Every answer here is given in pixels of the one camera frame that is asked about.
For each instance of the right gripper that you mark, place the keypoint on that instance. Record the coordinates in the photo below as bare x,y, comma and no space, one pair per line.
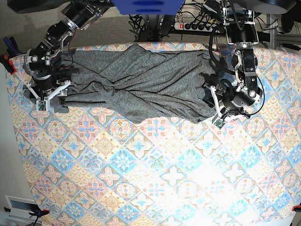
49,78

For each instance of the red clamp bottom right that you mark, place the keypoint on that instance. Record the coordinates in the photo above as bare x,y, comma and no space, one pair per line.
297,208

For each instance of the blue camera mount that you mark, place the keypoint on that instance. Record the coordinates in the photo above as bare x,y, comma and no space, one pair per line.
148,7

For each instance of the red clamp bottom left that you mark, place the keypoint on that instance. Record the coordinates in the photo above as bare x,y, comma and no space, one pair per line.
39,213

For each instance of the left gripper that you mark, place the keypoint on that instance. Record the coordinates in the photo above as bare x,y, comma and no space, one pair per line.
230,101

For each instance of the grey t-shirt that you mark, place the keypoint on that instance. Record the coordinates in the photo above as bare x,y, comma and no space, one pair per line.
140,84

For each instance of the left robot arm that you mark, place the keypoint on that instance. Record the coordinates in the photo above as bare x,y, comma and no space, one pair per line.
238,24

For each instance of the patterned tablecloth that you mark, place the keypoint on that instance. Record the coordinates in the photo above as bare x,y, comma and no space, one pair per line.
93,167

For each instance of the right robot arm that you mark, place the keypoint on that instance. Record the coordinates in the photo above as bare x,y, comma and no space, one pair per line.
78,14

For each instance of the power strip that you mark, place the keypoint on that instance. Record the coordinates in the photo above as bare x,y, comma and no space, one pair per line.
197,27

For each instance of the red black clamp left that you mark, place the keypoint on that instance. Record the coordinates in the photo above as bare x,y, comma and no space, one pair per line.
12,51

